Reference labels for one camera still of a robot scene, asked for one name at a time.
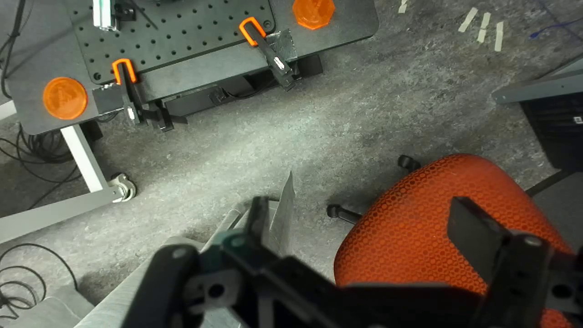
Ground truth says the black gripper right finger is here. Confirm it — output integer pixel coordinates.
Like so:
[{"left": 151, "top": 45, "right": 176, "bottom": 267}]
[{"left": 446, "top": 194, "right": 553, "bottom": 296}]

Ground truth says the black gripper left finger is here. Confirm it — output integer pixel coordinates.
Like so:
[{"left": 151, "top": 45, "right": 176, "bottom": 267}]
[{"left": 220, "top": 194, "right": 287, "bottom": 269}]

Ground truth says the grey fabric curtain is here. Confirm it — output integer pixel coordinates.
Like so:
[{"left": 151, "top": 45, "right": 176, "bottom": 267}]
[{"left": 74, "top": 171, "right": 298, "bottom": 328}]

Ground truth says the orange mesh office chair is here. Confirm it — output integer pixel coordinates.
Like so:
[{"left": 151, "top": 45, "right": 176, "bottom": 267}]
[{"left": 326, "top": 153, "right": 583, "bottom": 328}]

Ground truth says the grey caster wheel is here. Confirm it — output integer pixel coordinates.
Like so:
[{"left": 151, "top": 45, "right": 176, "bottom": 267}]
[{"left": 107, "top": 171, "right": 138, "bottom": 204}]

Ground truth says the dark mesh box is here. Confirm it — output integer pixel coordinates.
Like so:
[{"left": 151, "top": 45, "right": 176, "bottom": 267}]
[{"left": 519, "top": 94, "right": 583, "bottom": 173}]

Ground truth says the grey table edge bar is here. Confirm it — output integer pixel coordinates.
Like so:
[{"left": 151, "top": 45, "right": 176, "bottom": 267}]
[{"left": 491, "top": 56, "right": 583, "bottom": 107}]

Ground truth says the black perforated breadboard plate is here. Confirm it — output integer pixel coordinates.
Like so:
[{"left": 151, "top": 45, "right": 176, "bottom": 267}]
[{"left": 63, "top": 0, "right": 278, "bottom": 87}]

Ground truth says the orange round disc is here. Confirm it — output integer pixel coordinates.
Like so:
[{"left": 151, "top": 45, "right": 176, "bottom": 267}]
[
  {"left": 291, "top": 0, "right": 337, "bottom": 32},
  {"left": 41, "top": 74, "right": 91, "bottom": 122}
]

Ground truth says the grey robot cart top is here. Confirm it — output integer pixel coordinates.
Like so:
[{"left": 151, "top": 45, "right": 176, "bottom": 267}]
[{"left": 5, "top": 0, "right": 380, "bottom": 136}]

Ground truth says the orange handled black clamp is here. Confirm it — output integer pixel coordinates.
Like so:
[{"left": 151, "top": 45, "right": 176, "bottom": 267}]
[
  {"left": 109, "top": 56, "right": 176, "bottom": 132},
  {"left": 236, "top": 16, "right": 300, "bottom": 91}
]

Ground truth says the white metal frame leg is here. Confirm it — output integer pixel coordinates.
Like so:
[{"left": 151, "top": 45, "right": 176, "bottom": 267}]
[{"left": 60, "top": 123, "right": 111, "bottom": 194}]

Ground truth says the black floor cable bundle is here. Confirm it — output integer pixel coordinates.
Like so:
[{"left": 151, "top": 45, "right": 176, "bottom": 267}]
[{"left": 0, "top": 123, "right": 83, "bottom": 209}]

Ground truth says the black coiled floor cable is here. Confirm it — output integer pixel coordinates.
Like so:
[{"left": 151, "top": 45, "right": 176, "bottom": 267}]
[{"left": 0, "top": 242, "right": 81, "bottom": 322}]

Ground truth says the aluminium extrusion post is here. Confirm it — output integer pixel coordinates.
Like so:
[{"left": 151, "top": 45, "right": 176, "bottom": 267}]
[{"left": 89, "top": 0, "right": 118, "bottom": 30}]

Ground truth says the black hanging cable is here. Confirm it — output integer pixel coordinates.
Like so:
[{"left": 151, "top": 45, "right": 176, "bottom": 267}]
[{"left": 0, "top": 0, "right": 29, "bottom": 100}]

